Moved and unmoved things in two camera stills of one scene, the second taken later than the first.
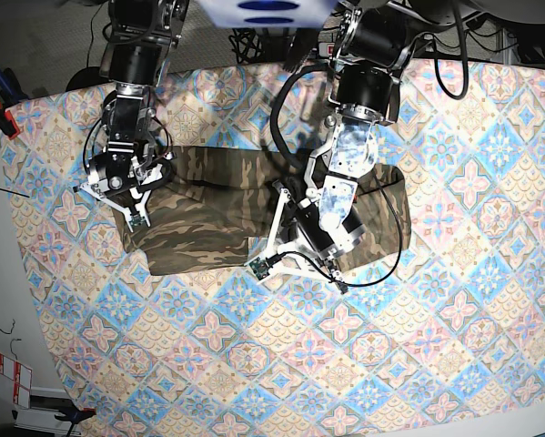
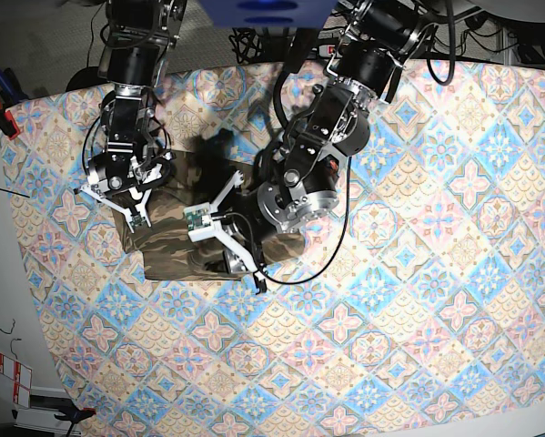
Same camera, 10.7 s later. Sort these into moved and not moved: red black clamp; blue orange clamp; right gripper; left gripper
Moved: right gripper
Not moved: red black clamp; blue orange clamp; left gripper
